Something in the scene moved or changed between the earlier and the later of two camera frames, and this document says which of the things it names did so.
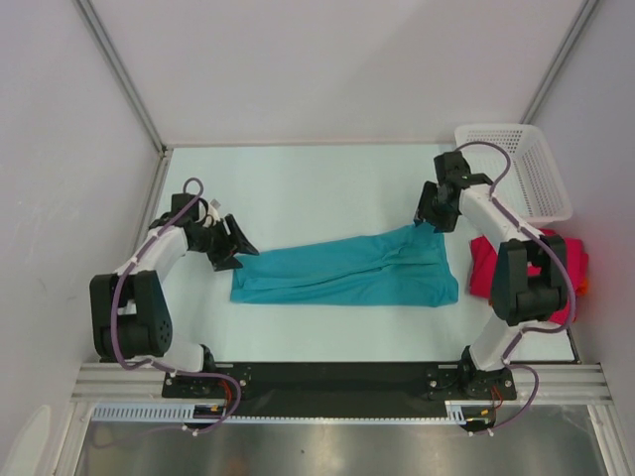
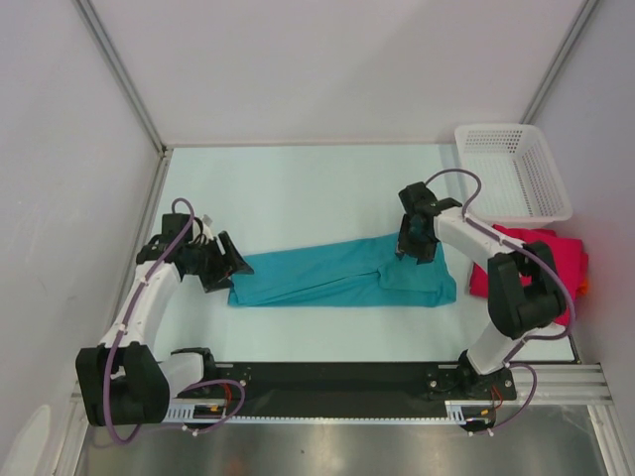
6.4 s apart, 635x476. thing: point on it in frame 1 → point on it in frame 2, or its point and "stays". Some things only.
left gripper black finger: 238,242 → 234,261
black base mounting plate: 337,389 stays
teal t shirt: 406,266 stays
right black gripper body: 445,216 → 410,242
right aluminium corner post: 542,90 stays
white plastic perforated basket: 533,183 stays
